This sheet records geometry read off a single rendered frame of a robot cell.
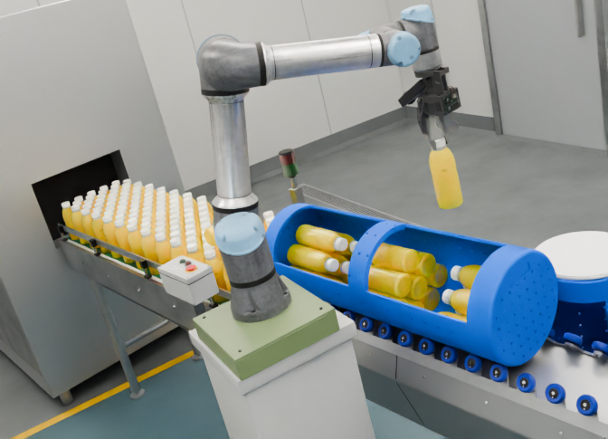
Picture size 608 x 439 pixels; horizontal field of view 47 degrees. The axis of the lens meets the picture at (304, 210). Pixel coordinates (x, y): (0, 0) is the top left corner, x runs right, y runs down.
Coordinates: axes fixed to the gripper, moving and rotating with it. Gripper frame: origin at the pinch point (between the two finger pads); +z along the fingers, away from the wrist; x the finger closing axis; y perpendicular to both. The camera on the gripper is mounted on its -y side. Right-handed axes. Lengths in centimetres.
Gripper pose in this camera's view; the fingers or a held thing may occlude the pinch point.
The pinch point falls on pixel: (437, 141)
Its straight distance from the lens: 190.4
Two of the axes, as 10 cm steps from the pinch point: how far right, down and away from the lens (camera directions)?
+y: 6.1, 1.2, -7.8
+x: 7.4, -4.3, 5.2
